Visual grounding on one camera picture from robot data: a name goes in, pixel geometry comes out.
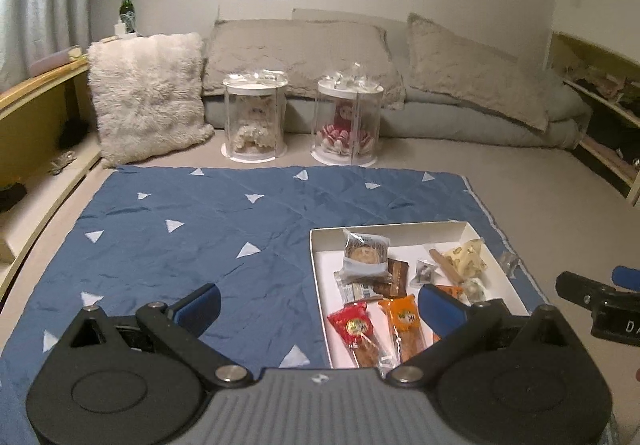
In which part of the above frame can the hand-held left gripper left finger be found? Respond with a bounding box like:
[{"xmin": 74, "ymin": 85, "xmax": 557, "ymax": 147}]
[{"xmin": 62, "ymin": 282, "xmax": 254, "ymax": 390}]

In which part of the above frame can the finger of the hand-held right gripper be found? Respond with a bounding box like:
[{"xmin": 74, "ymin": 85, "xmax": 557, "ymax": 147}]
[
  {"xmin": 612, "ymin": 266, "xmax": 640, "ymax": 292},
  {"xmin": 555, "ymin": 271, "xmax": 622, "ymax": 312}
]

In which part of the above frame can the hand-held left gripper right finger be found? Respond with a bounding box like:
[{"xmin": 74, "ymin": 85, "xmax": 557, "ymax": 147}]
[{"xmin": 384, "ymin": 284, "xmax": 578, "ymax": 388}]

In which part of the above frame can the small grey white candy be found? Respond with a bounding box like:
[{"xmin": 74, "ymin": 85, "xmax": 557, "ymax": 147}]
[{"xmin": 412, "ymin": 262, "xmax": 437, "ymax": 287}]

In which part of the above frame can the brown stick snack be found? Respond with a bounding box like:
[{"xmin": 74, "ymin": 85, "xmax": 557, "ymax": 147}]
[{"xmin": 427, "ymin": 247, "xmax": 467, "ymax": 287}]

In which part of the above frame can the brown foil snack packet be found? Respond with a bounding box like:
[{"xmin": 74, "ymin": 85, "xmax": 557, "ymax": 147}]
[{"xmin": 386, "ymin": 258, "xmax": 410, "ymax": 299}]

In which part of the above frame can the yellow white snack packet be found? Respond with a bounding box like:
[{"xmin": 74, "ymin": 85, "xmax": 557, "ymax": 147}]
[{"xmin": 444, "ymin": 237, "xmax": 489, "ymax": 279}]

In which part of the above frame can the red packet with cookies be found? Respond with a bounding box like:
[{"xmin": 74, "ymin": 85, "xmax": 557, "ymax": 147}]
[{"xmin": 327, "ymin": 302, "xmax": 397, "ymax": 369}]

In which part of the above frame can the white black-print snack packet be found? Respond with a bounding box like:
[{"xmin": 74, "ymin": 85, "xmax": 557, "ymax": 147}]
[{"xmin": 334, "ymin": 271, "xmax": 383, "ymax": 307}]

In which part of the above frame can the clear packet with brown cookie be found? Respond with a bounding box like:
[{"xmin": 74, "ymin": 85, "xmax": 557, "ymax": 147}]
[{"xmin": 341, "ymin": 227, "xmax": 390, "ymax": 277}]

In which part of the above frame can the white cardboard box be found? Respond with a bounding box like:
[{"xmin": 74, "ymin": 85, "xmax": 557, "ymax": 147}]
[{"xmin": 309, "ymin": 221, "xmax": 531, "ymax": 370}]

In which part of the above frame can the blue mat with white triangles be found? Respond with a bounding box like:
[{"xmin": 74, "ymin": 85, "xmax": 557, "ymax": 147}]
[{"xmin": 0, "ymin": 165, "xmax": 552, "ymax": 445}]

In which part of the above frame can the wooden shelf with clutter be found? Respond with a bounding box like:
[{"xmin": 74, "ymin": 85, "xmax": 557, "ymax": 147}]
[{"xmin": 547, "ymin": 32, "xmax": 640, "ymax": 207}]

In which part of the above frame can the folded grey duvet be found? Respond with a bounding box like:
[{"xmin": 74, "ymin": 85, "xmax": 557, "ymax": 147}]
[{"xmin": 202, "ymin": 8, "xmax": 594, "ymax": 149}]

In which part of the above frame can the clear case with cream doll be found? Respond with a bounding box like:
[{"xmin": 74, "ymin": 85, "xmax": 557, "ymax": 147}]
[{"xmin": 221, "ymin": 68, "xmax": 290, "ymax": 164}]

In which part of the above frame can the clear case with red doll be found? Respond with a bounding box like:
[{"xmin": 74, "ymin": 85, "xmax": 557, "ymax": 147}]
[{"xmin": 309, "ymin": 62, "xmax": 385, "ymax": 169}]

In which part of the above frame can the fluffy cream pillow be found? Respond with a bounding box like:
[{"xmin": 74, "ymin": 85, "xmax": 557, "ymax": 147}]
[{"xmin": 87, "ymin": 32, "xmax": 216, "ymax": 167}]

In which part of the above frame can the small black item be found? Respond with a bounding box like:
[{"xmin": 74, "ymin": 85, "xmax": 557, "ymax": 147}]
[{"xmin": 0, "ymin": 182, "xmax": 29, "ymax": 214}]

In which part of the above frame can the wooden side shelf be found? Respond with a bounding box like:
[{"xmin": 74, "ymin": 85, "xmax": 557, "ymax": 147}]
[{"xmin": 0, "ymin": 45, "xmax": 109, "ymax": 297}]

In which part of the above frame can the flat grey pillow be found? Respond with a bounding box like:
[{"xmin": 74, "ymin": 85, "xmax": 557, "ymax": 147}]
[{"xmin": 202, "ymin": 19, "xmax": 407, "ymax": 112}]

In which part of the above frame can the pink book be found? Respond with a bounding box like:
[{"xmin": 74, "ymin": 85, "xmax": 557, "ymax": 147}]
[{"xmin": 27, "ymin": 45, "xmax": 84, "ymax": 77}]

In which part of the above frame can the green glass bottle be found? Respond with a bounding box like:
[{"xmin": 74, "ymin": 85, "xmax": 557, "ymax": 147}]
[{"xmin": 118, "ymin": 0, "xmax": 137, "ymax": 35}]

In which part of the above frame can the grey curtain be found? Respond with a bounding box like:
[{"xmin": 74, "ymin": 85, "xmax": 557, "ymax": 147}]
[{"xmin": 0, "ymin": 0, "xmax": 94, "ymax": 94}]

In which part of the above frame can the rope bundle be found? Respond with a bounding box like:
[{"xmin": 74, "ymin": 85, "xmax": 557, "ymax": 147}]
[{"xmin": 47, "ymin": 150, "xmax": 79, "ymax": 176}]

